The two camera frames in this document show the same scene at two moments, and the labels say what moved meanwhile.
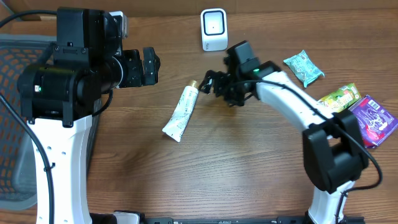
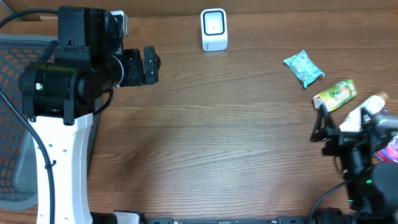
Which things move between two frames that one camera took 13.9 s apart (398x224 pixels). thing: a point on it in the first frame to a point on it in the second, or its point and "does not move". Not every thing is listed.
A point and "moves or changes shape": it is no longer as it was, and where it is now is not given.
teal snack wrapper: [303, 68] does not move
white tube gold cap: [175, 127] to [352, 122]
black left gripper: [137, 76] does not move
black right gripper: [221, 79] to [323, 128]
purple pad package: [375, 122] moves or changes shape
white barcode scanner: [214, 29] does not move
